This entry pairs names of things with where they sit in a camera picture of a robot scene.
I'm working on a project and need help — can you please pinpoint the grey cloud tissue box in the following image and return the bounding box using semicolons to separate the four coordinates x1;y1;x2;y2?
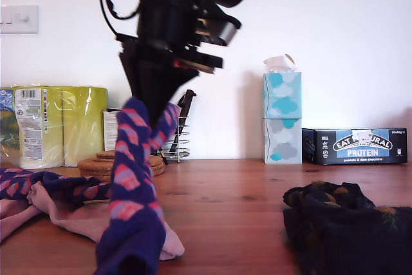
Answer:
263;118;303;165

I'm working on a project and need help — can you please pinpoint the white wall switch plate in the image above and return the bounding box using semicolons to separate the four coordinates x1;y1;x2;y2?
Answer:
0;5;40;35

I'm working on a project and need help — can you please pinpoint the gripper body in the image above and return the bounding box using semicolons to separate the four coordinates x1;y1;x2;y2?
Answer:
118;0;224;75

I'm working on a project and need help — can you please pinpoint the navy sock with brown dots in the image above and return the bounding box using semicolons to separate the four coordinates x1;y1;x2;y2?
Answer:
282;180;377;211
283;204;412;275

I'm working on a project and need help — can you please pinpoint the small white carton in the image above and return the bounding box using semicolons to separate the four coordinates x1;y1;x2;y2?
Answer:
102;109;125;152

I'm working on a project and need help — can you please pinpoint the plain pink ribbed sock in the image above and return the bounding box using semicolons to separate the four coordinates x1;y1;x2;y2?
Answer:
0;198;44;244
28;180;186;261

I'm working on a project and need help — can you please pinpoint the purple sock with pink squares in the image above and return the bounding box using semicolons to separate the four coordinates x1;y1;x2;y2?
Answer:
0;167;113;208
95;97;180;275

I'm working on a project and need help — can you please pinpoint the blue cloud tissue box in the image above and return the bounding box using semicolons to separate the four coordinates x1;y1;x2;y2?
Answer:
263;71;303;120

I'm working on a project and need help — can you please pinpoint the white tissue sheet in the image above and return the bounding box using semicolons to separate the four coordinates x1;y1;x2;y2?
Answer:
263;54;297;75

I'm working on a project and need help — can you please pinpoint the round cork trivet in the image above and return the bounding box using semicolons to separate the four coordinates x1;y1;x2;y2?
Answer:
80;171;113;183
78;155;164;172
79;162;166;176

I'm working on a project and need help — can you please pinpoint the black protein bar box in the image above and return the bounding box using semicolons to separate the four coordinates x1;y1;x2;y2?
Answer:
301;128;408;166

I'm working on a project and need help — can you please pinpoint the yellow paper towel pack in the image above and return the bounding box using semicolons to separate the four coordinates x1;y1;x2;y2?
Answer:
0;84;109;170

